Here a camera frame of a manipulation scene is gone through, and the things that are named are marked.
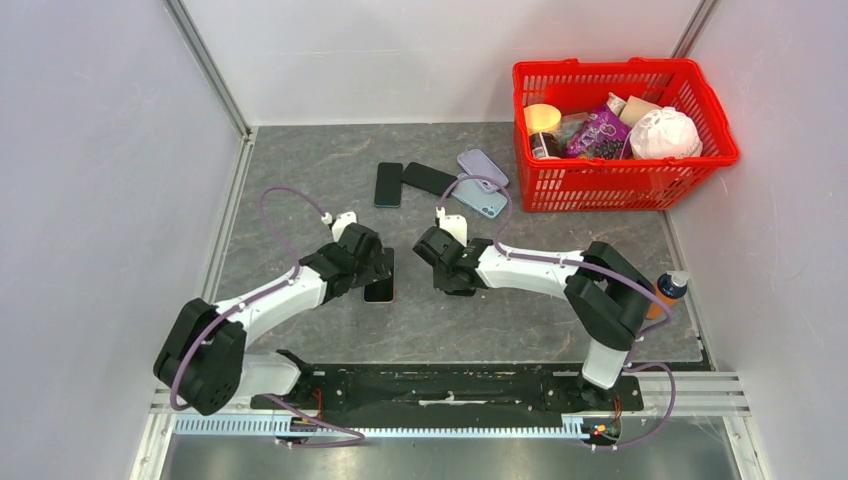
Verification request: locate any purple snack bag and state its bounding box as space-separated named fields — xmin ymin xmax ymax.
xmin=563 ymin=104 xmax=632 ymax=160

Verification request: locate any lilac phone case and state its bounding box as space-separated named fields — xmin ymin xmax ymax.
xmin=457 ymin=149 xmax=509 ymax=193

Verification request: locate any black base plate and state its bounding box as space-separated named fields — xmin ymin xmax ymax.
xmin=274 ymin=349 xmax=644 ymax=429

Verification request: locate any black phone teal edge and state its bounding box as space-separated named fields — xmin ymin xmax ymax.
xmin=373 ymin=162 xmax=404 ymax=208

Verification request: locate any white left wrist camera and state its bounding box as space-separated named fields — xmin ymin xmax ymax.
xmin=330 ymin=211 xmax=357 ymax=242

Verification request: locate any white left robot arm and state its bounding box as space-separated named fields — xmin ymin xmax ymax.
xmin=153 ymin=223 xmax=391 ymax=415

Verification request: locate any orange pump bottle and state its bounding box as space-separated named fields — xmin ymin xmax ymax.
xmin=655 ymin=270 xmax=690 ymax=307

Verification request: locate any red plastic basket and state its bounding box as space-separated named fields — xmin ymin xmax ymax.
xmin=512 ymin=57 xmax=740 ymax=212

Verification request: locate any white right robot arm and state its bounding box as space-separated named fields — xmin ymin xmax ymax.
xmin=413 ymin=226 xmax=657 ymax=409

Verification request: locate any white plastic bag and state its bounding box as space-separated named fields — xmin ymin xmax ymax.
xmin=629 ymin=107 xmax=703 ymax=159

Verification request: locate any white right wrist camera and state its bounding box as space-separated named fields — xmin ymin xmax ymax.
xmin=437 ymin=215 xmax=468 ymax=246

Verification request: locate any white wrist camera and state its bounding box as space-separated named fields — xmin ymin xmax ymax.
xmin=330 ymin=211 xmax=357 ymax=242
xmin=437 ymin=215 xmax=468 ymax=246

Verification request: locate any black phone silver edge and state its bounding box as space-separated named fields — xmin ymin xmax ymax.
xmin=363 ymin=247 xmax=396 ymax=304

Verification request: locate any light blue phone case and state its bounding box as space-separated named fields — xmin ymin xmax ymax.
xmin=451 ymin=173 xmax=508 ymax=219

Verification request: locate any yellow lid jar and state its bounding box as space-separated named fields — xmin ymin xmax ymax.
xmin=523 ymin=103 xmax=562 ymax=159

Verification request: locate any beige cardboard tube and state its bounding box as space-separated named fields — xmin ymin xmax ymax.
xmin=619 ymin=95 xmax=661 ymax=127

